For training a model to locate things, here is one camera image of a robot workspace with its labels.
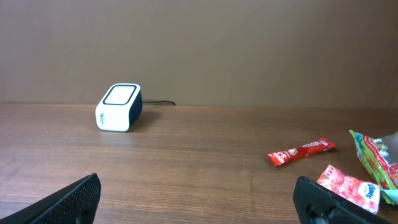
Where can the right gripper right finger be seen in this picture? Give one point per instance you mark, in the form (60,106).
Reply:
(316,204)

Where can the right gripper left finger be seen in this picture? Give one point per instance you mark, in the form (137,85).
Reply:
(74,204)

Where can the small red candy box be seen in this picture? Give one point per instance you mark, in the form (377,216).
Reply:
(364,194)

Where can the red stick sachet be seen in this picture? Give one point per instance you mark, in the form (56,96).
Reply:
(283,157)

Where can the light blue tissue pack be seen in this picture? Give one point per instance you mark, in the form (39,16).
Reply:
(390,196)

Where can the green Haribo gummy bag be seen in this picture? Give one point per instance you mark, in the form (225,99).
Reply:
(379,157)

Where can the white barcode scanner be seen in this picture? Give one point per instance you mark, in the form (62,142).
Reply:
(119,108)

